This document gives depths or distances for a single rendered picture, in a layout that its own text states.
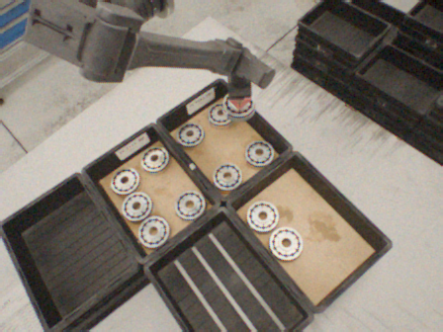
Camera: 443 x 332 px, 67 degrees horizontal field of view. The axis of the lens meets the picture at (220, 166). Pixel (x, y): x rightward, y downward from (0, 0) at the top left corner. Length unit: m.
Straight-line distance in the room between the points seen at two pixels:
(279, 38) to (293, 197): 1.81
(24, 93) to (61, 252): 1.90
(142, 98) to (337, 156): 0.88
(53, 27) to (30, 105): 2.32
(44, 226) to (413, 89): 1.88
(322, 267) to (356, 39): 1.38
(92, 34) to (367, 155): 1.13
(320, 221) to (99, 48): 0.85
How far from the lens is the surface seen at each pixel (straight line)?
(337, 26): 2.16
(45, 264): 1.26
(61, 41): 0.55
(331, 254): 1.11
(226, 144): 1.22
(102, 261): 1.18
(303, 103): 1.50
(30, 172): 1.60
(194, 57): 0.69
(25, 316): 1.41
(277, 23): 2.89
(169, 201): 1.16
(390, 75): 2.14
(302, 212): 1.13
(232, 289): 1.07
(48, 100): 2.81
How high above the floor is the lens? 1.89
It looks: 64 degrees down
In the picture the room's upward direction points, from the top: 10 degrees counter-clockwise
